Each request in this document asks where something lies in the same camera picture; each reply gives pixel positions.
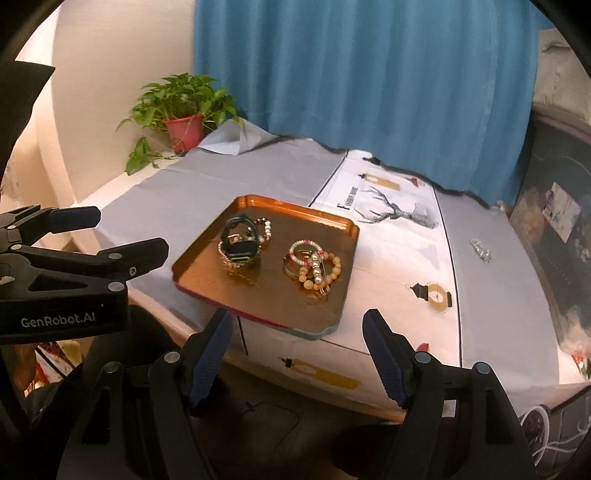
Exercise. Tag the potted green plant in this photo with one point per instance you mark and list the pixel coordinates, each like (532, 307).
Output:
(184, 129)

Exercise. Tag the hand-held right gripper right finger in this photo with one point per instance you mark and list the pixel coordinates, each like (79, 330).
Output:
(383, 360)

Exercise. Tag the orange metal tray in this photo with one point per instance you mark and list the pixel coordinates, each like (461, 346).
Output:
(207, 277)

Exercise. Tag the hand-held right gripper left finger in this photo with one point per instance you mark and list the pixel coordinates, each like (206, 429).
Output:
(210, 360)

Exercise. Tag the white printed label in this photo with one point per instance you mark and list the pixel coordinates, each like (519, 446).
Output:
(561, 210)

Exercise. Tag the blue curtain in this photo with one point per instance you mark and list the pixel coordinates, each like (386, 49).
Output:
(369, 69)

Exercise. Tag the dark patterned panel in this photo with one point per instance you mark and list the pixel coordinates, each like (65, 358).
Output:
(554, 438)

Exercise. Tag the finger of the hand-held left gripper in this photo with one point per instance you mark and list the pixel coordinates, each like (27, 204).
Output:
(134, 258)
(76, 219)

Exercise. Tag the white cloth bundle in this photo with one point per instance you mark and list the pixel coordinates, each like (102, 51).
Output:
(563, 60)

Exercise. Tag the green black wristwatch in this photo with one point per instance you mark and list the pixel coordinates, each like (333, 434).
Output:
(240, 247)

